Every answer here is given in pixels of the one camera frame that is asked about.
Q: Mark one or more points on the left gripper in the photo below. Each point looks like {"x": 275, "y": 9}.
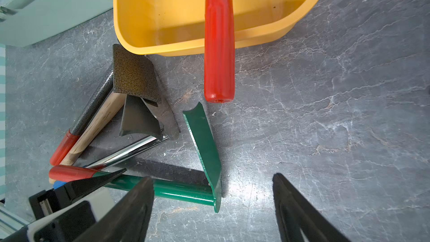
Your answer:
{"x": 87, "y": 208}

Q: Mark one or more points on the green lidded toolbox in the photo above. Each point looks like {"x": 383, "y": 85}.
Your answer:
{"x": 26, "y": 22}

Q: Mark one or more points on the chrome tool blue handle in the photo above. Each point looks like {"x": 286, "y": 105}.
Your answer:
{"x": 127, "y": 153}

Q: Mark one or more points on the yellow plastic storage box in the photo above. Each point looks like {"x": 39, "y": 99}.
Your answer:
{"x": 176, "y": 27}

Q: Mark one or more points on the black pick red handle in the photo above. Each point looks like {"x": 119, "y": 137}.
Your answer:
{"x": 130, "y": 74}

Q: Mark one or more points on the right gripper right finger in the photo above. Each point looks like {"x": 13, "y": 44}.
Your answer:
{"x": 297, "y": 219}

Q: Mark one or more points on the green hoe red handle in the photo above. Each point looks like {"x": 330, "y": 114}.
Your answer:
{"x": 206, "y": 148}

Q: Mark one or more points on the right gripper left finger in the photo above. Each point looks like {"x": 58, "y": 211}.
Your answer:
{"x": 128, "y": 220}

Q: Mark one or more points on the black hoe red handle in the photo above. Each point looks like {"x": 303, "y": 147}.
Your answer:
{"x": 219, "y": 51}

